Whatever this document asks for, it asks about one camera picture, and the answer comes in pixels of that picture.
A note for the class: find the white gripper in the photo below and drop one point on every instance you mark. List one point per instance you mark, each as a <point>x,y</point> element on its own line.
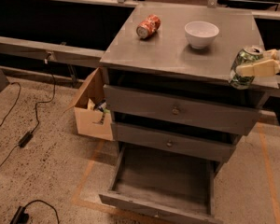
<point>267,68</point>

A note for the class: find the grey middle drawer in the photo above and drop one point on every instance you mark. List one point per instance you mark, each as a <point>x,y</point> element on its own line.
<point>172,142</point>

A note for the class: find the red crushed soda can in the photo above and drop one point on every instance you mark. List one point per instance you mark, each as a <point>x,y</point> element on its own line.
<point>148,26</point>

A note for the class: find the white ceramic bowl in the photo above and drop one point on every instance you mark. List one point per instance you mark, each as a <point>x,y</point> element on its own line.
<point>200,34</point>

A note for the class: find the green soda can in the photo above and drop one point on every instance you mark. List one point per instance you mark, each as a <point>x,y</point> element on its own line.
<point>247,54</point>

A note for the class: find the black plug with cable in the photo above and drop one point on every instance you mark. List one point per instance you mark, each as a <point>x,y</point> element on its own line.
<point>21,217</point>

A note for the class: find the grey open bottom drawer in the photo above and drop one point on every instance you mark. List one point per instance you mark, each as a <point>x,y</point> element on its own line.
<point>165,185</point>

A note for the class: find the black power adapter with cable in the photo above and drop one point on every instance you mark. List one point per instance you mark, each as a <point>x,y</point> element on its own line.
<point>30,134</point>

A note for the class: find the grey metal rail frame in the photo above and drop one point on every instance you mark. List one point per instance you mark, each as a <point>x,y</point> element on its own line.
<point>49,50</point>

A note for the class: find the items inside cardboard box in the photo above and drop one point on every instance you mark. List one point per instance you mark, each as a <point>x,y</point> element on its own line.
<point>101,106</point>

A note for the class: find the grey drawer cabinet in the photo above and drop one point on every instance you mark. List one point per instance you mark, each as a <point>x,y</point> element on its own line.
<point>167,80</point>

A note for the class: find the cardboard box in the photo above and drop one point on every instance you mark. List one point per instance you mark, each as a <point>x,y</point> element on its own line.
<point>92,121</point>

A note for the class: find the grey top drawer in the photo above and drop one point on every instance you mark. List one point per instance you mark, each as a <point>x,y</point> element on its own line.
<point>191,112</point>

